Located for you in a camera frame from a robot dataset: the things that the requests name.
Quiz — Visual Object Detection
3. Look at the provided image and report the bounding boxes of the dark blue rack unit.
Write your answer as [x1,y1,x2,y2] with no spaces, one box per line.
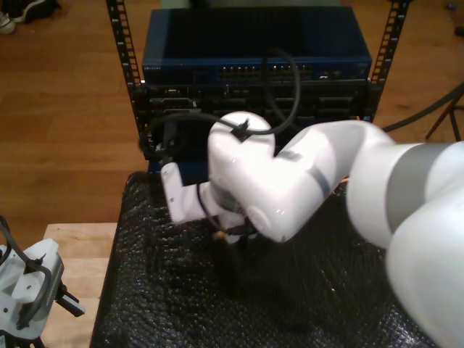
[147,159,211,181]

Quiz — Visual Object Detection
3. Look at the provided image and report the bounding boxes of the black mesh mat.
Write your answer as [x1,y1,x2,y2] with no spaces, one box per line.
[89,172,442,348]

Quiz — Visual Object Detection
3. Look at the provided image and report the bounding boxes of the black rack server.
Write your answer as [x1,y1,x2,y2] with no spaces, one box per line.
[132,82,378,123]

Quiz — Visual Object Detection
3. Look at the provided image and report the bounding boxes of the wooden stand legs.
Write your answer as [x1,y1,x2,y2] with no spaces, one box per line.
[426,97,464,142]

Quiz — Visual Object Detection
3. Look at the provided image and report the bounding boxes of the dark sneaker white sole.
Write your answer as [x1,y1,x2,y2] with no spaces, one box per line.
[10,0,61,23]

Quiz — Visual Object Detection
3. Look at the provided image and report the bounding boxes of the thin black cable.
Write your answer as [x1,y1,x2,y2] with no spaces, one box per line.
[197,183,233,233]

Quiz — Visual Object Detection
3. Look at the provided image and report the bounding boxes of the blue network switch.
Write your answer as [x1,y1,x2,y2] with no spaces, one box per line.
[141,7,373,85]

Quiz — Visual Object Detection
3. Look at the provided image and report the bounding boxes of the black perforated rack rail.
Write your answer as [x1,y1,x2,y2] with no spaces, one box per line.
[368,0,413,123]
[104,0,152,162]

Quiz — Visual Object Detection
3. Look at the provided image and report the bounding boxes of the black hose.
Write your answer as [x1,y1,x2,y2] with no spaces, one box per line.
[382,82,464,133]

